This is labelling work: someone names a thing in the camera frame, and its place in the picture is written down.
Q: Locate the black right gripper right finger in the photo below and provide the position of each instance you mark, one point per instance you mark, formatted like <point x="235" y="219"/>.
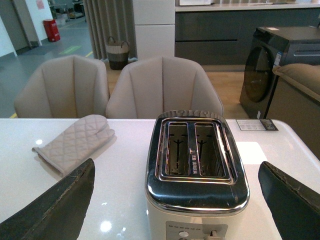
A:
<point x="295" y="208"/>

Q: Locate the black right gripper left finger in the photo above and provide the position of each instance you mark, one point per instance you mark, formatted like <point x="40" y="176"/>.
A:
<point x="57" y="214"/>

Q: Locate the chrome and cream toaster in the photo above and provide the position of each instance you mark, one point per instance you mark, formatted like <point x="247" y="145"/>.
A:
<point x="195" y="183"/>

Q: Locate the grey quilted oven mitt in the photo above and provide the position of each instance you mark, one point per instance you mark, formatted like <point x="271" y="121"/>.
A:
<point x="76" y="143"/>

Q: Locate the small info card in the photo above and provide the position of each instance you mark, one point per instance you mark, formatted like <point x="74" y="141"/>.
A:
<point x="256" y="125"/>

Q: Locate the beige chair left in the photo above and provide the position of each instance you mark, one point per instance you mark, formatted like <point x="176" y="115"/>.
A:
<point x="65" y="87"/>

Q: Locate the beige chair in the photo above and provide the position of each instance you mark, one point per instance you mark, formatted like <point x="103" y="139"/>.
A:
<point x="65" y="87"/>
<point x="147" y="88"/>

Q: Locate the beige chair right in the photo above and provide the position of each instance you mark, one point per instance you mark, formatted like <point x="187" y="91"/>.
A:
<point x="147" y="88"/>

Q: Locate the woven storage basket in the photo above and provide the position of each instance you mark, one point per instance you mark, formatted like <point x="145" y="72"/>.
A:
<point x="117" y="53"/>

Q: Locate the red bin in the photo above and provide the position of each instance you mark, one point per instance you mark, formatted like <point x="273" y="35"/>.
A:
<point x="51" y="30"/>

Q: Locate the grey kitchen cabinet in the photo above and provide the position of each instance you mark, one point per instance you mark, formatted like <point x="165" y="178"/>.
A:
<point x="224" y="37"/>

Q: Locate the grey curtain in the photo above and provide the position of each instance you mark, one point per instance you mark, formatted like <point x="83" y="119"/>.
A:
<point x="110" y="18"/>

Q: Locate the white tall cabinet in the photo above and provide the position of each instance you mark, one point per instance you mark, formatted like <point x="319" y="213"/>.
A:
<point x="154" y="23"/>

